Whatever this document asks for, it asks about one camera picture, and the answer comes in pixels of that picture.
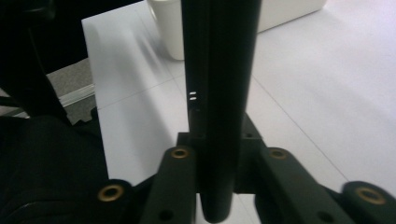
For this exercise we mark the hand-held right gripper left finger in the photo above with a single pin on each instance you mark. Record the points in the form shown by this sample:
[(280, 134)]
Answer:
[(194, 140)]

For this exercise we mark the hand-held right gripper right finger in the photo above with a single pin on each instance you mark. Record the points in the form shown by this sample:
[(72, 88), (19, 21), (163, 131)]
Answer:
[(249, 137)]

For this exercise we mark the black phone case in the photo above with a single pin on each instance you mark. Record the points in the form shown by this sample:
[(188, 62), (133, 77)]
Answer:
[(227, 93)]

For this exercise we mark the white container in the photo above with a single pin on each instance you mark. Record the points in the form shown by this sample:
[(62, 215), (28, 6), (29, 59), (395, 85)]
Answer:
[(169, 28)]

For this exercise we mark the black clothing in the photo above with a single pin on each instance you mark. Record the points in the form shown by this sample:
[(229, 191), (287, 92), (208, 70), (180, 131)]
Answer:
[(46, 168)]

